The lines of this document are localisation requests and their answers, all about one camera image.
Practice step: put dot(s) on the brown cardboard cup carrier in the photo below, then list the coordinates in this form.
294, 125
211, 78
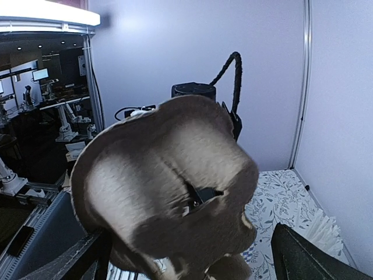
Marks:
170, 186

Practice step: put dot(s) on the checkered paper takeout bag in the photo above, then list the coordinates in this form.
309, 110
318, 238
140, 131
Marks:
324, 233

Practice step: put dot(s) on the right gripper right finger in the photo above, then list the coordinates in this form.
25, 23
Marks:
295, 257

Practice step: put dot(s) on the overhead light panel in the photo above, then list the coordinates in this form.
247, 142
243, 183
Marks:
48, 11

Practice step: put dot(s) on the background lab robot arms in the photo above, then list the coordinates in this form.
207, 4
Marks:
68, 109

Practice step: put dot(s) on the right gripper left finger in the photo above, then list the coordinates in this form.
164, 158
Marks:
87, 259

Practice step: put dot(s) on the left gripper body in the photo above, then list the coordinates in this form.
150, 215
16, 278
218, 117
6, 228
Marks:
206, 94

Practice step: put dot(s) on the floral table mat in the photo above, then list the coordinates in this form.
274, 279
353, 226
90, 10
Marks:
281, 197

